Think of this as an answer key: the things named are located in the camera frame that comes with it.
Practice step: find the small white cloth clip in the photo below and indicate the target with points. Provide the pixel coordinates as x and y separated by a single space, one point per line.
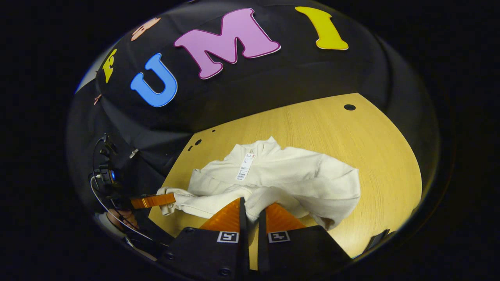
134 153

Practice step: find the small orange cloth clamp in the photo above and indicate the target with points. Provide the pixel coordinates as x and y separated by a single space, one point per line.
97 99

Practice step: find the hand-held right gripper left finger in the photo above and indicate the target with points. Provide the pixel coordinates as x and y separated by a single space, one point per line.
218 257

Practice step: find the cream white sweatshirt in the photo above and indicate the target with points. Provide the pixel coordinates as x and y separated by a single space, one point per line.
304 179

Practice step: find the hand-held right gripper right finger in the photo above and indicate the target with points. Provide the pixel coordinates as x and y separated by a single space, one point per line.
297 257

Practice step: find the black backdrop cloth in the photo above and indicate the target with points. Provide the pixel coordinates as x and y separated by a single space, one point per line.
273 78

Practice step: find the white paper garment tag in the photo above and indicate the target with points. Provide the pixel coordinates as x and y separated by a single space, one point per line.
245 167

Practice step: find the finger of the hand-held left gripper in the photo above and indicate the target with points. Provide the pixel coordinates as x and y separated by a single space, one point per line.
154 200

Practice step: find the black flat object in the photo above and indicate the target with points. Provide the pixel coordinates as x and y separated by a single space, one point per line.
377 240

